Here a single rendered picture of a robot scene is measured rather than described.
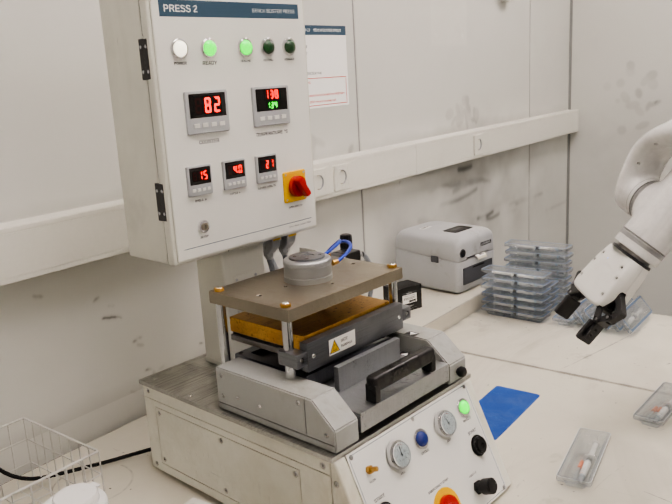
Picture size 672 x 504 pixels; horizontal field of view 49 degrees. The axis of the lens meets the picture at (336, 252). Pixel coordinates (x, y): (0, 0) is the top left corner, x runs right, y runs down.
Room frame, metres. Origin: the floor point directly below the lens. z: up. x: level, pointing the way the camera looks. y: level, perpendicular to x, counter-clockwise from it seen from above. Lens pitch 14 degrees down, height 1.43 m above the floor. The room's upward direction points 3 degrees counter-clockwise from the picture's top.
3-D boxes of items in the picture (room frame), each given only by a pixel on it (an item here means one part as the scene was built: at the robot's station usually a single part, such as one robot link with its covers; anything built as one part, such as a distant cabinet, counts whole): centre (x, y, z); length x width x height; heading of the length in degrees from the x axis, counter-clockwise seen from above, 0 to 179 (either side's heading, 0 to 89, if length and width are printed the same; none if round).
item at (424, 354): (1.03, -0.09, 0.99); 0.15 x 0.02 x 0.04; 137
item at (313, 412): (1.01, 0.09, 0.96); 0.25 x 0.05 x 0.07; 47
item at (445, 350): (1.21, -0.10, 0.96); 0.26 x 0.05 x 0.07; 47
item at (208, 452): (1.17, 0.03, 0.84); 0.53 x 0.37 x 0.17; 47
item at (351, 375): (1.13, 0.01, 0.97); 0.30 x 0.22 x 0.08; 47
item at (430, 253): (2.16, -0.33, 0.88); 0.25 x 0.20 x 0.17; 46
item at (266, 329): (1.16, 0.04, 1.07); 0.22 x 0.17 x 0.10; 137
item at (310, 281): (1.19, 0.06, 1.08); 0.31 x 0.24 x 0.13; 137
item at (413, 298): (1.93, -0.17, 0.83); 0.09 x 0.06 x 0.07; 124
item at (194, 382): (1.18, 0.07, 0.93); 0.46 x 0.35 x 0.01; 47
